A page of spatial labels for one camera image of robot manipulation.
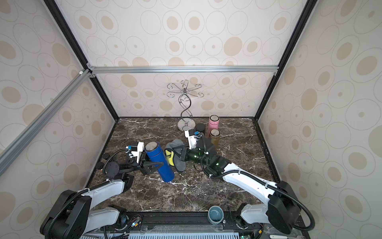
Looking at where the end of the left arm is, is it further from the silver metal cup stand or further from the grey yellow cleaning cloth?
the silver metal cup stand

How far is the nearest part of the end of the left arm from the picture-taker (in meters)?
0.58

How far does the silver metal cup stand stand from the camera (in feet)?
3.01

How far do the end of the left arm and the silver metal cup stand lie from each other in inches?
16.7
